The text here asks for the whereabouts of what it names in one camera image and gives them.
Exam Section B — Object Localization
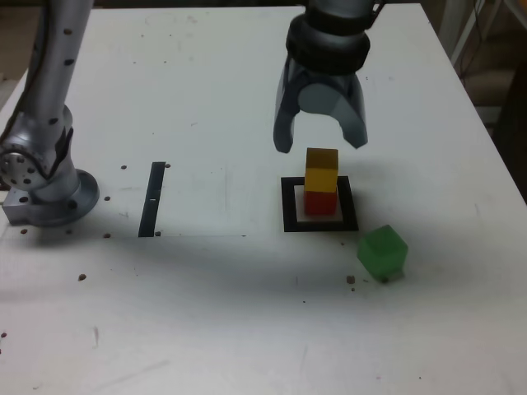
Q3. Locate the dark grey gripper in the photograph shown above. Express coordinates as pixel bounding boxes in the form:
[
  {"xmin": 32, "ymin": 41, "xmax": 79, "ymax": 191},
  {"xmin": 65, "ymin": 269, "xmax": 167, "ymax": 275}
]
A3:
[{"xmin": 273, "ymin": 58, "xmax": 370, "ymax": 155}]

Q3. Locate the yellow cube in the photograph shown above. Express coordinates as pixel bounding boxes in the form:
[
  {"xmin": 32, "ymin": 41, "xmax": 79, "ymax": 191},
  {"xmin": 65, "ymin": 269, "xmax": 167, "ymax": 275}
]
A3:
[{"xmin": 304, "ymin": 147, "xmax": 340, "ymax": 194}]

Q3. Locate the red cube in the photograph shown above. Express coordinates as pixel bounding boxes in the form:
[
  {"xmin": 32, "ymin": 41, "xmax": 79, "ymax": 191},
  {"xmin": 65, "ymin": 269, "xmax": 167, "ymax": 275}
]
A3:
[{"xmin": 303, "ymin": 189, "xmax": 338, "ymax": 216}]

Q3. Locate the green cube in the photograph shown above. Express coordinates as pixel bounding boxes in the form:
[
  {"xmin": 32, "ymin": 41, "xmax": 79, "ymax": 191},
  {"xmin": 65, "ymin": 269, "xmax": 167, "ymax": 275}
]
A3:
[{"xmin": 356, "ymin": 225, "xmax": 409, "ymax": 284}]

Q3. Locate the black tape square outline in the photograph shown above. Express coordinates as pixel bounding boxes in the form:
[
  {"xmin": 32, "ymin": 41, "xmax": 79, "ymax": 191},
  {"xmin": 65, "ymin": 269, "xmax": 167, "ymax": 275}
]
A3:
[{"xmin": 280, "ymin": 175, "xmax": 360, "ymax": 234}]

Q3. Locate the black tape strip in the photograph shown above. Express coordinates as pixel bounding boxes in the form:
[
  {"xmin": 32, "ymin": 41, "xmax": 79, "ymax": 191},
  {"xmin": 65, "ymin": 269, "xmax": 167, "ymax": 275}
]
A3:
[{"xmin": 138, "ymin": 161, "xmax": 166, "ymax": 239}]

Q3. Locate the white background frame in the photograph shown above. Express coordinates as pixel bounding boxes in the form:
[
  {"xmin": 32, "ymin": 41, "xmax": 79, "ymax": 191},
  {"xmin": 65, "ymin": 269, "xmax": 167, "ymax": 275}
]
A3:
[{"xmin": 438, "ymin": 0, "xmax": 510, "ymax": 79}]

